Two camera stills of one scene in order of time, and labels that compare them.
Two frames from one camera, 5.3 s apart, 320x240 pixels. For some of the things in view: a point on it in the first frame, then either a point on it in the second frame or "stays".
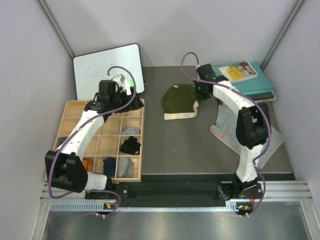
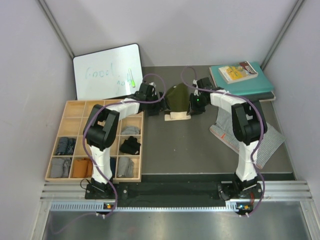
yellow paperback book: (238, 71) stays
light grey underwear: (131, 130) stays
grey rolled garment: (125, 167) stays
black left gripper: (136, 104) to (160, 106)
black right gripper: (196, 84) to (193, 110)
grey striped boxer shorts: (225, 129) stays
